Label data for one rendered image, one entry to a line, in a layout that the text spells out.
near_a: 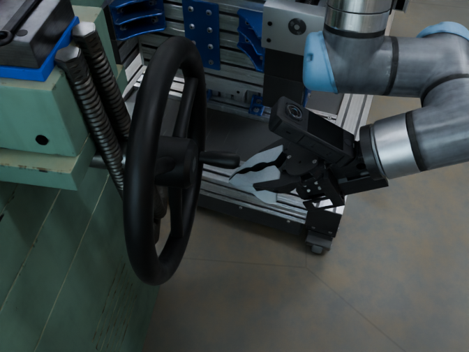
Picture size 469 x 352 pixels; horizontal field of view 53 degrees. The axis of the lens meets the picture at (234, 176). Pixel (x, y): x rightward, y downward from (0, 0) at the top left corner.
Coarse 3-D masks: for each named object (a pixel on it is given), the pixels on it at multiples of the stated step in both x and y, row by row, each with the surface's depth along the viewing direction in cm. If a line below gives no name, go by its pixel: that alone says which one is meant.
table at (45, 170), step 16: (80, 0) 65; (96, 0) 70; (0, 160) 48; (16, 160) 48; (32, 160) 48; (48, 160) 48; (64, 160) 48; (80, 160) 49; (0, 176) 49; (16, 176) 49; (32, 176) 48; (48, 176) 48; (64, 176) 47; (80, 176) 49
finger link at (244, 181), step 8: (264, 168) 64; (272, 168) 63; (240, 176) 65; (248, 176) 64; (256, 176) 64; (264, 176) 63; (272, 176) 62; (232, 184) 66; (240, 184) 65; (248, 184) 64; (256, 192) 66; (264, 192) 65; (272, 192) 65; (264, 200) 67; (272, 200) 67
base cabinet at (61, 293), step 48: (96, 192) 79; (48, 240) 64; (96, 240) 81; (48, 288) 65; (96, 288) 83; (144, 288) 116; (0, 336) 55; (48, 336) 67; (96, 336) 86; (144, 336) 123
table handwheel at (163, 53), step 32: (160, 64) 44; (192, 64) 56; (160, 96) 43; (192, 96) 59; (160, 128) 43; (192, 128) 66; (96, 160) 55; (128, 160) 42; (160, 160) 49; (192, 160) 54; (128, 192) 42; (192, 192) 67; (128, 224) 43; (192, 224) 65; (128, 256) 46; (160, 256) 58
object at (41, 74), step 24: (0, 0) 43; (24, 0) 43; (48, 0) 43; (0, 24) 41; (24, 24) 41; (48, 24) 42; (72, 24) 46; (0, 48) 40; (24, 48) 39; (48, 48) 42; (0, 72) 42; (24, 72) 41; (48, 72) 42
